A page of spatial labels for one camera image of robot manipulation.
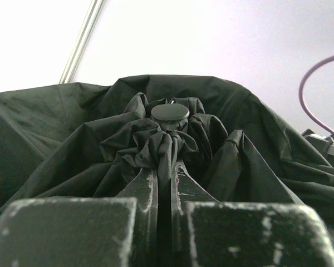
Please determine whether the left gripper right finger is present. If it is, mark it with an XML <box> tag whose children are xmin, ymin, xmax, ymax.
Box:
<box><xmin>171</xmin><ymin>162</ymin><xmax>334</xmax><ymax>266</ymax></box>

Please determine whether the black folding umbrella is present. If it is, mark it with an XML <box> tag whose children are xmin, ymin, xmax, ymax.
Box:
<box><xmin>0</xmin><ymin>75</ymin><xmax>334</xmax><ymax>225</ymax></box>

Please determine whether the left aluminium frame post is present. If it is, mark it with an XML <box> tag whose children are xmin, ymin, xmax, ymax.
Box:
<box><xmin>59</xmin><ymin>0</ymin><xmax>106</xmax><ymax>84</ymax></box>

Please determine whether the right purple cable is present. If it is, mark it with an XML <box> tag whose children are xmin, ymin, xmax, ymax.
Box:
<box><xmin>298</xmin><ymin>52</ymin><xmax>334</xmax><ymax>136</ymax></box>

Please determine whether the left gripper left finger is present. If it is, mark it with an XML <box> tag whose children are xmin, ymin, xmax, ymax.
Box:
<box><xmin>0</xmin><ymin>169</ymin><xmax>158</xmax><ymax>266</ymax></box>

